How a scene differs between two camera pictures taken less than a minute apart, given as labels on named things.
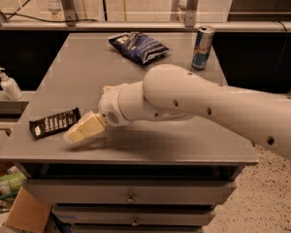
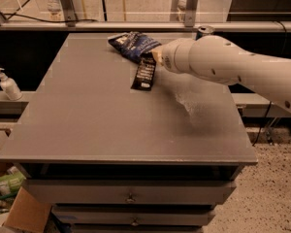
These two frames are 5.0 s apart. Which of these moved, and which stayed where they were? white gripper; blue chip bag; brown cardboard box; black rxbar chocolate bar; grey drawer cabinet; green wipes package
Moved: black rxbar chocolate bar; white gripper
Stayed: grey drawer cabinet; brown cardboard box; blue chip bag; green wipes package
